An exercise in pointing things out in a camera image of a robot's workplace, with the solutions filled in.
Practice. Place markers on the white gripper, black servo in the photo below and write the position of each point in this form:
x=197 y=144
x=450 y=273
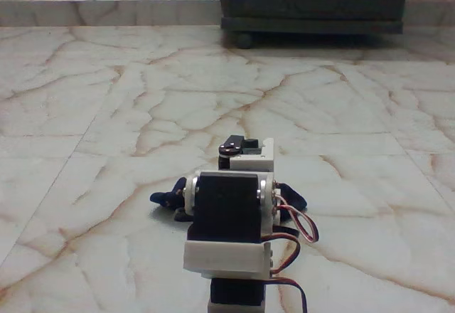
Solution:
x=253 y=159

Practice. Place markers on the dark blue cloth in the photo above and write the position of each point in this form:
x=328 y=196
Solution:
x=293 y=197

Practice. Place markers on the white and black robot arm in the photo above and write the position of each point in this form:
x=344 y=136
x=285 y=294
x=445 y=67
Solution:
x=227 y=206

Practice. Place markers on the black caster wheel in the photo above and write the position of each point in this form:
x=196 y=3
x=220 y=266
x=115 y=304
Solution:
x=243 y=41

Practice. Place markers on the dark wooden cabinet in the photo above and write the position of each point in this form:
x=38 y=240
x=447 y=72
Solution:
x=313 y=0

